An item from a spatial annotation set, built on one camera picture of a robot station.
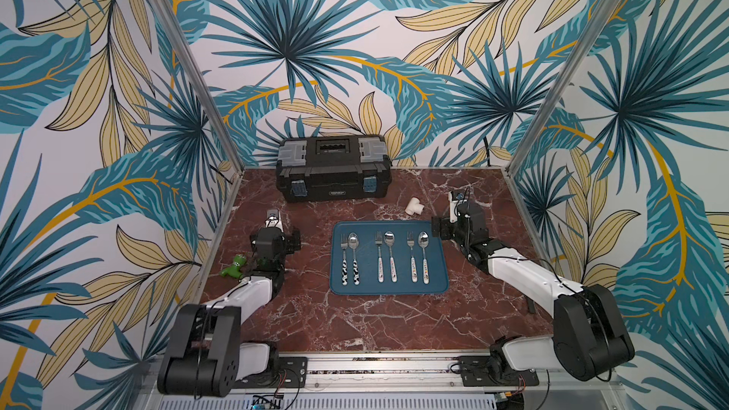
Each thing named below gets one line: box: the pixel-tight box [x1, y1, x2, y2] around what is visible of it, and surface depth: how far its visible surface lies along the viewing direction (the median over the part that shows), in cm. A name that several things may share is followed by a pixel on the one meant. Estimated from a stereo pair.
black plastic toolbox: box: [275, 134, 393, 203], surface depth 102 cm
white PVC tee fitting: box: [404, 197, 425, 216], surface depth 108 cm
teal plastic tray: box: [330, 220, 450, 297], surface depth 94 cm
